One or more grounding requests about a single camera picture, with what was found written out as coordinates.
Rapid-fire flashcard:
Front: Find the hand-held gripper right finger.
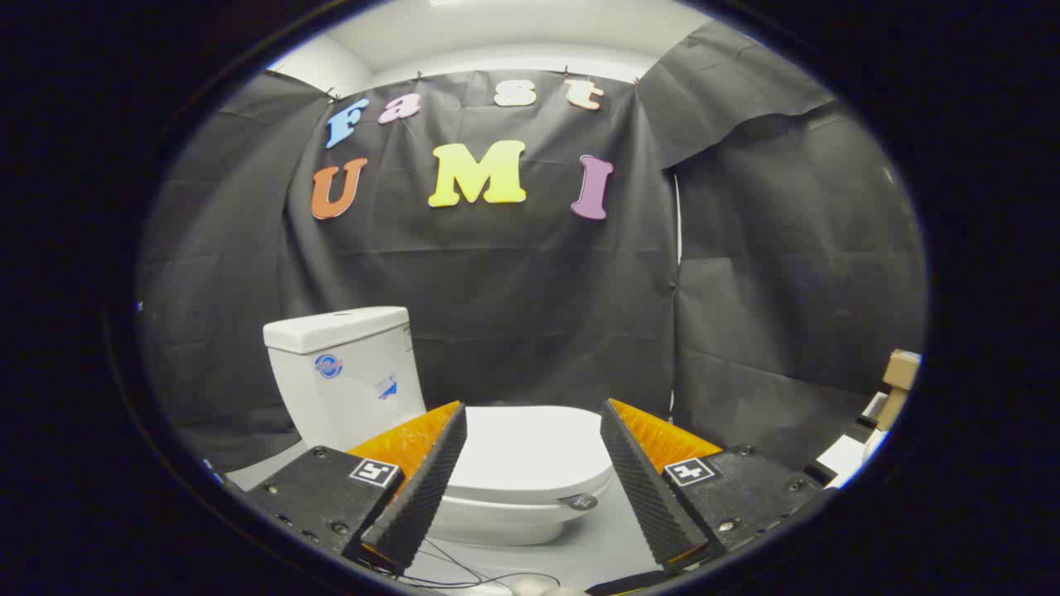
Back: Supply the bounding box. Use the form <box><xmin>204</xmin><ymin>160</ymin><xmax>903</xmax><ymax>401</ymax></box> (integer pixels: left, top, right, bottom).
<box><xmin>600</xmin><ymin>398</ymin><xmax>829</xmax><ymax>572</ymax></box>

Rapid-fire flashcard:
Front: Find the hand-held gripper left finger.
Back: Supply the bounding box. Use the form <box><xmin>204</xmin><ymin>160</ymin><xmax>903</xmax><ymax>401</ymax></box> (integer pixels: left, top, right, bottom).
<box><xmin>240</xmin><ymin>401</ymin><xmax>469</xmax><ymax>576</ymax></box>

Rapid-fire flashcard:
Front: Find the white toilet lid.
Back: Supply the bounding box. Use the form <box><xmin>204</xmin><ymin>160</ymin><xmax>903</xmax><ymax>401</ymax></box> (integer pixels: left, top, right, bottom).
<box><xmin>447</xmin><ymin>405</ymin><xmax>616</xmax><ymax>512</ymax></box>

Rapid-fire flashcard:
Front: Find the white toilet tank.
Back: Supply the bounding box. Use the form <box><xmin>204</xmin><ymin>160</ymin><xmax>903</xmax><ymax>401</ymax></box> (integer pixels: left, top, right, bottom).
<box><xmin>263</xmin><ymin>306</ymin><xmax>428</xmax><ymax>453</ymax></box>

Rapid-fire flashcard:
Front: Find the flat white box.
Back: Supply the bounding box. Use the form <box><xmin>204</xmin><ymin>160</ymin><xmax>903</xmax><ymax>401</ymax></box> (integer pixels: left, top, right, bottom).
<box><xmin>816</xmin><ymin>392</ymin><xmax>892</xmax><ymax>489</ymax></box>

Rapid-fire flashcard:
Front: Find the black backdrop cloth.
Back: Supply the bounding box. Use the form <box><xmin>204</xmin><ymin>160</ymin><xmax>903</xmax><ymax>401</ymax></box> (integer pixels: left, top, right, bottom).
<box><xmin>137</xmin><ymin>21</ymin><xmax>927</xmax><ymax>473</ymax></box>

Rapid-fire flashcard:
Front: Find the brown cardboard box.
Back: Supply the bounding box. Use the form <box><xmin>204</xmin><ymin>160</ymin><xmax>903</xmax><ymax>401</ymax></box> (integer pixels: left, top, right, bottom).
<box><xmin>876</xmin><ymin>349</ymin><xmax>923</xmax><ymax>432</ymax></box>

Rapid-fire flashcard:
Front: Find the thin black cable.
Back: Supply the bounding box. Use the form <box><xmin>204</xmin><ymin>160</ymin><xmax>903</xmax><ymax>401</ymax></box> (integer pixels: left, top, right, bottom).
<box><xmin>396</xmin><ymin>536</ymin><xmax>564</xmax><ymax>590</ymax></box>

